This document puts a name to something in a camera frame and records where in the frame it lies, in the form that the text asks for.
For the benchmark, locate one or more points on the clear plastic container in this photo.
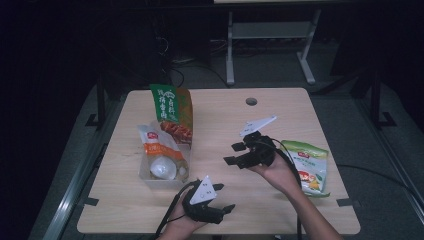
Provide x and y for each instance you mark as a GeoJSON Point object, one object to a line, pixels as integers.
{"type": "Point", "coordinates": [146, 173]}

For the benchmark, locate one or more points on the white and green packet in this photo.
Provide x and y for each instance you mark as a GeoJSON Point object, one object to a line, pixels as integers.
{"type": "Point", "coordinates": [311, 166]}

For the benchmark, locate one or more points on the white metal table frame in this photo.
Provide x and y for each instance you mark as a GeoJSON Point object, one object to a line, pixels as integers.
{"type": "Point", "coordinates": [270, 30]}

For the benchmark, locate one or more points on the green and red seasoning packet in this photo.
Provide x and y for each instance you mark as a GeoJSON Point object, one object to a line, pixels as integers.
{"type": "Point", "coordinates": [171, 106]}

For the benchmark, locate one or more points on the black metal stand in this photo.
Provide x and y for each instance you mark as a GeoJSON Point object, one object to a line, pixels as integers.
{"type": "Point", "coordinates": [376, 100]}
{"type": "Point", "coordinates": [101, 100]}

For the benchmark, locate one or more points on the grey table grommet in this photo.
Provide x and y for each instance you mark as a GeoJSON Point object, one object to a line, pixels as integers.
{"type": "Point", "coordinates": [251, 101]}

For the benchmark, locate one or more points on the person's left hand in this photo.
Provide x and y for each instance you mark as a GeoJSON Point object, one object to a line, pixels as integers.
{"type": "Point", "coordinates": [180, 226]}

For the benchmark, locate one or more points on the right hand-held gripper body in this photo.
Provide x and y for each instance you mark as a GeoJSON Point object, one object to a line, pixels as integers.
{"type": "Point", "coordinates": [260, 153]}

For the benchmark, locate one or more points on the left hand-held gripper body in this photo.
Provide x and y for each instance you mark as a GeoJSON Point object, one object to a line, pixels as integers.
{"type": "Point", "coordinates": [203, 193]}

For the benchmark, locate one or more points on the person's right hand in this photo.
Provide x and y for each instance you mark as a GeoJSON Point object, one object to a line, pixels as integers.
{"type": "Point", "coordinates": [280, 176]}

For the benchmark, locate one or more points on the white and orange packet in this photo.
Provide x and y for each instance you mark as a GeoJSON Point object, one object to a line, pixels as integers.
{"type": "Point", "coordinates": [160, 150]}

